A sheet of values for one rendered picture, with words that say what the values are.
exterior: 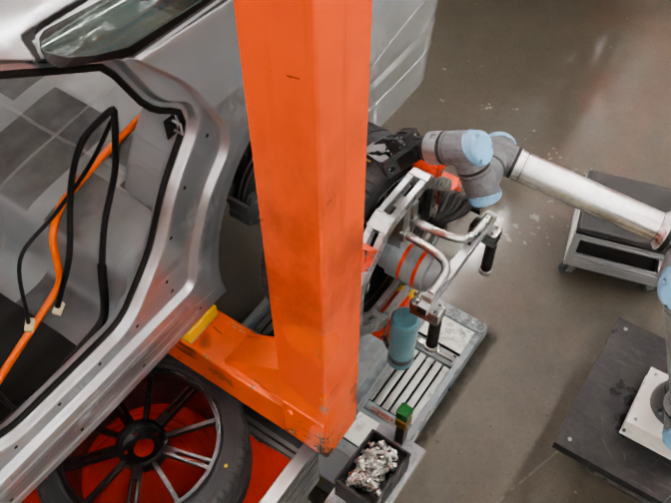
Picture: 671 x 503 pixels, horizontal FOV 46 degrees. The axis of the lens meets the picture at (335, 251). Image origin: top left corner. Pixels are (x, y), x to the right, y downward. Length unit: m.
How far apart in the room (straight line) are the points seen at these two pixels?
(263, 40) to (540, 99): 3.17
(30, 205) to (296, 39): 1.46
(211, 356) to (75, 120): 0.88
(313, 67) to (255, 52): 0.12
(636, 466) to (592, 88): 2.27
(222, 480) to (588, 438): 1.23
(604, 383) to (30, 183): 2.03
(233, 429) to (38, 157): 1.04
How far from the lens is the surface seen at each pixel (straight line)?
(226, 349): 2.47
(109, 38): 1.75
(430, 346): 2.36
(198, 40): 1.90
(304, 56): 1.24
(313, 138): 1.35
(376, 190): 2.20
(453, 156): 2.05
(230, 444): 2.52
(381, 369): 3.03
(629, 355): 3.06
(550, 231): 3.72
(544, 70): 4.53
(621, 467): 2.85
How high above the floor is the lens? 2.79
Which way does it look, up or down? 52 degrees down
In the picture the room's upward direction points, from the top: straight up
